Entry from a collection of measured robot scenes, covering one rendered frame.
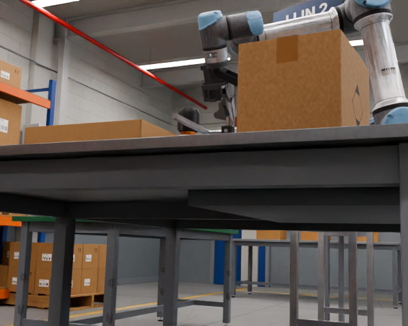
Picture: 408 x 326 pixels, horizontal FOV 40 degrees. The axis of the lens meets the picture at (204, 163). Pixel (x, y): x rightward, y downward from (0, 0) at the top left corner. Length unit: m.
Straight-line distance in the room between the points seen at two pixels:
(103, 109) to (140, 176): 8.04
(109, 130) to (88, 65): 7.79
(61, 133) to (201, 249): 9.40
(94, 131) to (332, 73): 0.52
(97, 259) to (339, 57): 5.08
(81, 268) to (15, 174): 4.76
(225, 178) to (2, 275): 5.38
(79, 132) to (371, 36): 1.01
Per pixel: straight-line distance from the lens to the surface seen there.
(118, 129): 1.02
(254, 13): 1.75
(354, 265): 3.13
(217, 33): 1.72
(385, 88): 1.73
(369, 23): 1.79
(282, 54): 1.28
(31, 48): 7.82
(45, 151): 1.07
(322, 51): 1.25
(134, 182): 1.00
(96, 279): 6.10
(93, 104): 8.80
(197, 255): 10.47
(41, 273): 5.86
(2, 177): 1.18
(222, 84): 1.75
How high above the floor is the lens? 0.65
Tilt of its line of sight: 9 degrees up
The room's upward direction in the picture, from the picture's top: 2 degrees clockwise
